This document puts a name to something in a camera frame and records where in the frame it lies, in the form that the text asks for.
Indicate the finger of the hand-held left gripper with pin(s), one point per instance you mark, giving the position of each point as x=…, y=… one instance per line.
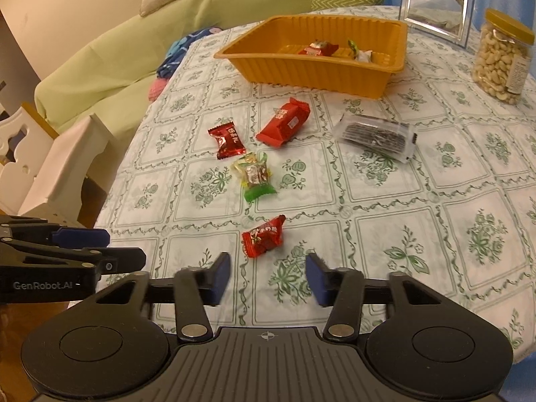
x=81, y=238
x=125, y=257

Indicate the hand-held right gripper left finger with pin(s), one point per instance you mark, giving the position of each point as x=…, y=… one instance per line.
x=220, y=278

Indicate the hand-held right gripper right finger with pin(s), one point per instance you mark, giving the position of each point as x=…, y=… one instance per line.
x=316, y=280

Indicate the green clear candy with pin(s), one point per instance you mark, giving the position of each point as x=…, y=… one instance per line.
x=255, y=173

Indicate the clear packet of dark seeds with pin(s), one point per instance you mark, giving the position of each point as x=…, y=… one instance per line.
x=372, y=136

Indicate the long red snack bar packet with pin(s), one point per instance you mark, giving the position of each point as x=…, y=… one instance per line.
x=284, y=121

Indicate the orange plastic tray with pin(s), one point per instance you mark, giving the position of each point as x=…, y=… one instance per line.
x=293, y=75

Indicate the long green nut packet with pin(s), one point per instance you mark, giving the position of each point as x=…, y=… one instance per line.
x=362, y=55

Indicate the large red figure candy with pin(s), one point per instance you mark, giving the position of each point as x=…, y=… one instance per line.
x=318, y=48

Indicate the white wooden chair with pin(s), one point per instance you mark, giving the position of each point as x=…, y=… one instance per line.
x=58, y=167

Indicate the white carved wooden panel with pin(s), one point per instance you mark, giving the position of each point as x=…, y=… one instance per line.
x=12, y=134

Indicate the green covered sofa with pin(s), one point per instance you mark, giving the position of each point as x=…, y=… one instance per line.
x=104, y=63

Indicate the blue patterned cloth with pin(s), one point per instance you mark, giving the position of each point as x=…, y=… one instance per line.
x=176, y=56

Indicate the plastic jar of cashews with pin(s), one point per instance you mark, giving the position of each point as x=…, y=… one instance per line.
x=494, y=67

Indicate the glass photo frame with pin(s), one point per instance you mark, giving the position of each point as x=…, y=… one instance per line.
x=435, y=4

